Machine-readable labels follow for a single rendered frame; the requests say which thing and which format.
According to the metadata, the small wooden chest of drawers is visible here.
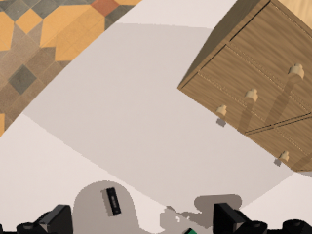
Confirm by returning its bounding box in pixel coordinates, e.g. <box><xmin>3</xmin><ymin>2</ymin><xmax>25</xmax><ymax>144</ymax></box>
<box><xmin>177</xmin><ymin>0</ymin><xmax>312</xmax><ymax>158</ymax></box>

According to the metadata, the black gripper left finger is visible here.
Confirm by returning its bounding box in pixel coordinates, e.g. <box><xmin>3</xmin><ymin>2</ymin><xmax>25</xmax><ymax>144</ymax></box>
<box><xmin>0</xmin><ymin>204</ymin><xmax>73</xmax><ymax>234</ymax></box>

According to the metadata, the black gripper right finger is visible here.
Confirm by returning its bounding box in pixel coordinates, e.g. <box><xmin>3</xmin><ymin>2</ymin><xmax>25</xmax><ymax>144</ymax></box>
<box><xmin>213</xmin><ymin>203</ymin><xmax>312</xmax><ymax>234</ymax></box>

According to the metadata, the black battery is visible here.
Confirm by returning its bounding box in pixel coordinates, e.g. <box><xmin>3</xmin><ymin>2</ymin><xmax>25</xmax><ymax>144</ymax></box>
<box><xmin>106</xmin><ymin>187</ymin><xmax>122</xmax><ymax>216</ymax></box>

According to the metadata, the light wood drawer front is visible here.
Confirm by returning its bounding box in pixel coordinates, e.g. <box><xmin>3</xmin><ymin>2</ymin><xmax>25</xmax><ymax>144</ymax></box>
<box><xmin>247</xmin><ymin>128</ymin><xmax>312</xmax><ymax>171</ymax></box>
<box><xmin>229</xmin><ymin>0</ymin><xmax>312</xmax><ymax>109</ymax></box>
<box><xmin>181</xmin><ymin>72</ymin><xmax>270</xmax><ymax>133</ymax></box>
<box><xmin>277</xmin><ymin>117</ymin><xmax>312</xmax><ymax>155</ymax></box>
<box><xmin>200</xmin><ymin>44</ymin><xmax>310</xmax><ymax>124</ymax></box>

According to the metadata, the white and green eraser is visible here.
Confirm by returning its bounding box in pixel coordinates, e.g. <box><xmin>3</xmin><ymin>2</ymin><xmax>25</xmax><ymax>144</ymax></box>
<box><xmin>184</xmin><ymin>228</ymin><xmax>197</xmax><ymax>234</ymax></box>

